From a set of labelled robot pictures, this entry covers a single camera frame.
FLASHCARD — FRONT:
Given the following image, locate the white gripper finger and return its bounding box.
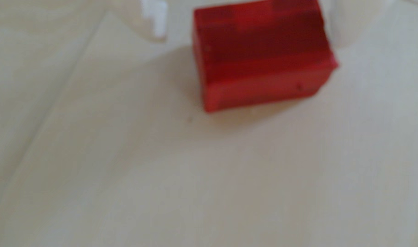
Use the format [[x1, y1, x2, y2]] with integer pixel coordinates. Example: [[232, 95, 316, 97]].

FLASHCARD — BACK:
[[317, 0, 396, 49], [108, 0, 168, 42]]

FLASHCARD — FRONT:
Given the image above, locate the red block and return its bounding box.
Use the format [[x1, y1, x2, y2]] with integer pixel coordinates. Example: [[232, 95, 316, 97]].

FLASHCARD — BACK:
[[192, 0, 339, 114]]

